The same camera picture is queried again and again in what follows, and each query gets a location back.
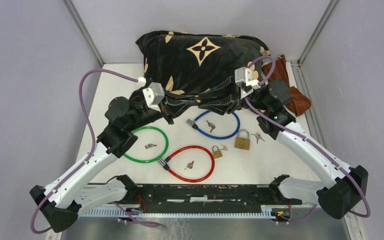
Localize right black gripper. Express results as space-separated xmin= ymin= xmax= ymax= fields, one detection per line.
xmin=195 ymin=77 xmax=266 ymax=117

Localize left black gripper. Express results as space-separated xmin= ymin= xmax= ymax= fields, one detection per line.
xmin=131 ymin=89 xmax=202 ymax=132

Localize blue cable lock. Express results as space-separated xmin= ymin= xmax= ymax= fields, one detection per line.
xmin=186 ymin=110 xmax=241 ymax=140

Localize large brass padlock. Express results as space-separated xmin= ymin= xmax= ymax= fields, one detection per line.
xmin=234 ymin=129 xmax=251 ymax=151

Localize small silver keys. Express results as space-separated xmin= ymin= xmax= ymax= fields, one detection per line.
xmin=144 ymin=143 xmax=157 ymax=149

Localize small brass padlock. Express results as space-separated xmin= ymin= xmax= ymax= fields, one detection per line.
xmin=212 ymin=145 xmax=223 ymax=159

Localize red cable lock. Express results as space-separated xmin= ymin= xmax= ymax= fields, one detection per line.
xmin=158 ymin=145 xmax=216 ymax=183

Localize green cable lock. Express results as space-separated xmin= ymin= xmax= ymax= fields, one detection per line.
xmin=123 ymin=126 xmax=169 ymax=164

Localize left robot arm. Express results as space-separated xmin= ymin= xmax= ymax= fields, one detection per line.
xmin=29 ymin=88 xmax=200 ymax=234

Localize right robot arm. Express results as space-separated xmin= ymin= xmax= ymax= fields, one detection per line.
xmin=198 ymin=78 xmax=371 ymax=220

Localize blue lock keys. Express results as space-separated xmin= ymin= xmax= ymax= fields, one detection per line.
xmin=206 ymin=120 xmax=216 ymax=133

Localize red lock keys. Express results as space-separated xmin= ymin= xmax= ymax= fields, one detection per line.
xmin=184 ymin=161 xmax=195 ymax=170

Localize black floral pillow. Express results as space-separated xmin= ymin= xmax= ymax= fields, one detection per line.
xmin=135 ymin=30 xmax=270 ymax=95

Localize large padlock keys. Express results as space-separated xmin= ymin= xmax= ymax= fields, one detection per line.
xmin=251 ymin=132 xmax=265 ymax=144

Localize small padlock keys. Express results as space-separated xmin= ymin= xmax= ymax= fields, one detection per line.
xmin=219 ymin=143 xmax=228 ymax=151

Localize brown cloth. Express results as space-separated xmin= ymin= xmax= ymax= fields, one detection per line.
xmin=262 ymin=54 xmax=312 ymax=117

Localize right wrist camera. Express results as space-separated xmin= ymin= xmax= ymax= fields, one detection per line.
xmin=234 ymin=67 xmax=261 ymax=99

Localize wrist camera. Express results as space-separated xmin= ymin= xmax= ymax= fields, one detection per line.
xmin=234 ymin=67 xmax=261 ymax=99
xmin=142 ymin=82 xmax=165 ymax=112

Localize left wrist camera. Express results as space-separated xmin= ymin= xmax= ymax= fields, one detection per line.
xmin=142 ymin=82 xmax=165 ymax=112

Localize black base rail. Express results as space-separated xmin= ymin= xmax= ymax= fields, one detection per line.
xmin=120 ymin=184 xmax=303 ymax=214

